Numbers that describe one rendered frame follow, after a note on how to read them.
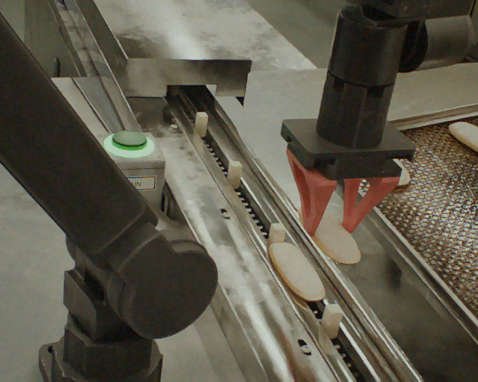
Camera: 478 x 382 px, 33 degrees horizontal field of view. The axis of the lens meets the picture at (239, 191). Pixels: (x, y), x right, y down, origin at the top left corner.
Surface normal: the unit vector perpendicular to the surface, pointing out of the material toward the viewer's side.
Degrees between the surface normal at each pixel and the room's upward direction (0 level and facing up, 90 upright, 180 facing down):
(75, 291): 90
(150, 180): 90
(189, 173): 0
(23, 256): 0
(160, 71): 90
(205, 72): 90
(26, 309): 0
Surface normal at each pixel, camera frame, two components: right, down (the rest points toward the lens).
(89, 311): -0.80, 0.19
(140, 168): 0.32, 0.50
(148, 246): 0.58, 0.46
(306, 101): 0.14, -0.87
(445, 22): 0.52, -0.24
